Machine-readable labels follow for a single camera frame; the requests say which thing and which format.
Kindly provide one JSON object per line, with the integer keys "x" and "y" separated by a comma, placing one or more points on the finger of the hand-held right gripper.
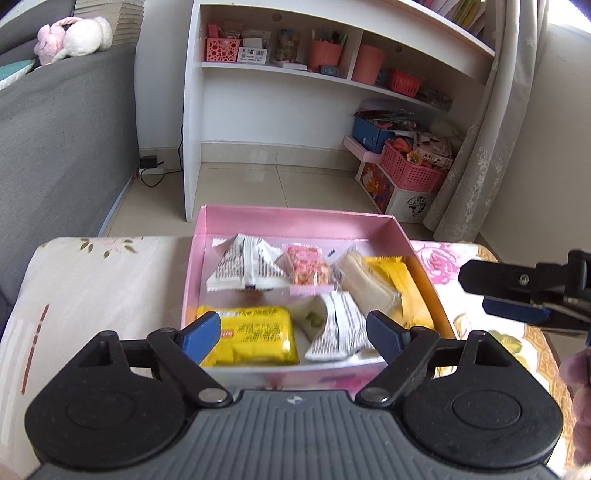
{"x": 498, "y": 279}
{"x": 512, "y": 310}

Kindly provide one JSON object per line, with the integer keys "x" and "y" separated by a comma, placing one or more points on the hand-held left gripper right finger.
{"x": 383, "y": 334}

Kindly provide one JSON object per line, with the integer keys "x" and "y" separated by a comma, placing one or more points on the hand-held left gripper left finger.
{"x": 203, "y": 334}

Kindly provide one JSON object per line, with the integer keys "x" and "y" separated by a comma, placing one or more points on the white black-print snack packet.
{"x": 242, "y": 267}
{"x": 337, "y": 327}

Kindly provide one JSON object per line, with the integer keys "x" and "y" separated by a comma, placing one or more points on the large yellow snack packet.
{"x": 411, "y": 295}

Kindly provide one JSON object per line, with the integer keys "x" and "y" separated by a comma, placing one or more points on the clear cream sandwich packet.
{"x": 369, "y": 284}

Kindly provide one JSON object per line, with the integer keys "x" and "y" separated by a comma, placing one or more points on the yellow red-label snack packet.
{"x": 258, "y": 337}

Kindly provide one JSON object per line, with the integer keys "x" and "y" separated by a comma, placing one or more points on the pink red speckled snack packet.
{"x": 304, "y": 267}

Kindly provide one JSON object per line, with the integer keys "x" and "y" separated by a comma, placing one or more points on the pink cardboard box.
{"x": 286, "y": 226}

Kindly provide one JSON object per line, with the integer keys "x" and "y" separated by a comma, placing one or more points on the person's right forearm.
{"x": 577, "y": 369}

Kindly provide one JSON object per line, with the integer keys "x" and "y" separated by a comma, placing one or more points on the white printed storage box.
{"x": 392, "y": 198}

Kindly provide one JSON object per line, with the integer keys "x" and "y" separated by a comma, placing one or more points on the large pink plastic basket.
{"x": 408, "y": 173}

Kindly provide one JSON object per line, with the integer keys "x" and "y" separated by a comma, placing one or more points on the printed cardboard box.
{"x": 431, "y": 150}

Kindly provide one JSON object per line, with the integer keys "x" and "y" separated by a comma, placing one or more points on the lace curtain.
{"x": 494, "y": 129}

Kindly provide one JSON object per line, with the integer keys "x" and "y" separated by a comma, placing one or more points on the pale yellow plush toy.
{"x": 445, "y": 129}

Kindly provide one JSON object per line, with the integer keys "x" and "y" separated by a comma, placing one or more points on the white power strip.
{"x": 152, "y": 170}

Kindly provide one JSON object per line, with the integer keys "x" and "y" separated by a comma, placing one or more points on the black power adapter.
{"x": 148, "y": 162}

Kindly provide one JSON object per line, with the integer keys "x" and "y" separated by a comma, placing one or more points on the pink plastic tray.
{"x": 362, "y": 150}

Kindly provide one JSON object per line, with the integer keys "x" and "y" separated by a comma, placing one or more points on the blue storage box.
{"x": 367, "y": 134}

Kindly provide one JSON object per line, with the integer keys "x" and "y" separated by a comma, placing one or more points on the small red basket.
{"x": 405, "y": 83}

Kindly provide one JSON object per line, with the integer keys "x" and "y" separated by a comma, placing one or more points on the white shelf unit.
{"x": 258, "y": 115}

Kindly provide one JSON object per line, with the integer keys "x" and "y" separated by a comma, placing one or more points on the grey sofa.
{"x": 60, "y": 138}

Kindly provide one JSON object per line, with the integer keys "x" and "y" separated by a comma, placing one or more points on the coral plastic cup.
{"x": 369, "y": 64}

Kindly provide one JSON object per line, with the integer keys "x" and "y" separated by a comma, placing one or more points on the small blue box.
{"x": 329, "y": 70}

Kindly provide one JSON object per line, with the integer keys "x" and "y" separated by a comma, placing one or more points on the row of books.
{"x": 461, "y": 11}

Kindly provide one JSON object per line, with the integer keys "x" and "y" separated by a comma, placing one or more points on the white labelled box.
{"x": 253, "y": 56}

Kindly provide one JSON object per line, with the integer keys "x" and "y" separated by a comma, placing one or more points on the coral pen cup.
{"x": 325, "y": 55}

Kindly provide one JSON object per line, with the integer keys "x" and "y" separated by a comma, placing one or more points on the small pink perforated basket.
{"x": 223, "y": 50}

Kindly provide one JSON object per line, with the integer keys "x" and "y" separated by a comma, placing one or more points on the clear jar with colourful contents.
{"x": 287, "y": 46}

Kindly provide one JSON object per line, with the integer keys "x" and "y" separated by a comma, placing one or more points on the white pink plush bunny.
{"x": 83, "y": 37}

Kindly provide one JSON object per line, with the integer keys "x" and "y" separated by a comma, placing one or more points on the teal patterned cushion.
{"x": 14, "y": 71}

